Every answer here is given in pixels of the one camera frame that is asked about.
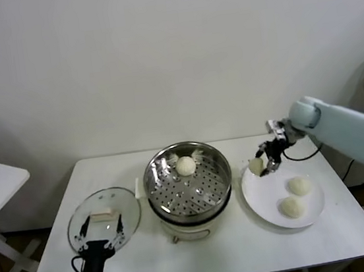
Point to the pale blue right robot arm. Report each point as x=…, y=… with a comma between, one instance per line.
x=344, y=129

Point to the round white plate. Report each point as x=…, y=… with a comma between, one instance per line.
x=269, y=198

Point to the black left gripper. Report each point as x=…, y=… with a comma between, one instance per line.
x=95, y=256

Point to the white steamed baozi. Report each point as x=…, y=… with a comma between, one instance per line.
x=185, y=166
x=292, y=207
x=299, y=185
x=256, y=166

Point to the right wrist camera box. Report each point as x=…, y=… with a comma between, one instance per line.
x=274, y=128

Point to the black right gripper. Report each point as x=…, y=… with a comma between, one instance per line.
x=278, y=149

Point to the steel steamer pot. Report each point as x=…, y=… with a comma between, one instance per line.
x=193, y=229

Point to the round glass pot lid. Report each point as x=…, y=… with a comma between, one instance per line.
x=124, y=203

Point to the stainless steel steamer basket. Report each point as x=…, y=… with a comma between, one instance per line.
x=189, y=195

